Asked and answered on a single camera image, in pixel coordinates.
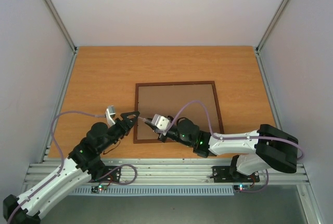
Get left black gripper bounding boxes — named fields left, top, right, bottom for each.
left=98, top=111, right=140, bottom=153

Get brown wooden picture frame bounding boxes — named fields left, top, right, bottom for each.
left=133, top=81, right=225, bottom=144

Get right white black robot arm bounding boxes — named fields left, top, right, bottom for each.
left=152, top=115, right=299, bottom=181

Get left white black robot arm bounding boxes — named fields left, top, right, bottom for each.
left=3, top=111, right=139, bottom=223

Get right small circuit board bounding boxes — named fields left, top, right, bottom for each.
left=234, top=184, right=254, bottom=192

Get small circuit board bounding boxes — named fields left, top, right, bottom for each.
left=234, top=184, right=254, bottom=192
left=91, top=185, right=108, bottom=193

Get left small circuit board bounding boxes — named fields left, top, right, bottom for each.
left=91, top=185, right=108, bottom=193

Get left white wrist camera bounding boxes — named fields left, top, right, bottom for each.
left=105, top=105, right=116, bottom=127

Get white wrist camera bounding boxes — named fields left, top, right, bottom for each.
left=105, top=105, right=116, bottom=127
left=151, top=114, right=171, bottom=133

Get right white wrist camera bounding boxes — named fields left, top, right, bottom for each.
left=151, top=114, right=171, bottom=133

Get aluminium rail front beam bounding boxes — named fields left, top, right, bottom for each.
left=23, top=158, right=310, bottom=185

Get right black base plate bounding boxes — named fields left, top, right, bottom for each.
left=210, top=166, right=260, bottom=183

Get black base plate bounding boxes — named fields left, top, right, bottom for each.
left=89, top=166, right=121, bottom=183
left=210, top=166, right=260, bottom=183

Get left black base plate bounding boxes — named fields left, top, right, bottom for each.
left=89, top=166, right=121, bottom=183

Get grey slotted cable duct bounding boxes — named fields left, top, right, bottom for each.
left=69, top=185, right=234, bottom=197

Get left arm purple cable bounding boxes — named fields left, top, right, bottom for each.
left=6, top=111, right=137, bottom=224

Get right aluminium corner post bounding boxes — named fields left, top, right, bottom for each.
left=254, top=0, right=291, bottom=55

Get aluminium corner post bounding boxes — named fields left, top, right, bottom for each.
left=43, top=0, right=77, bottom=53
left=254, top=0, right=291, bottom=55

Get left aluminium corner post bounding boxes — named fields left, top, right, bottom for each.
left=43, top=0, right=77, bottom=53

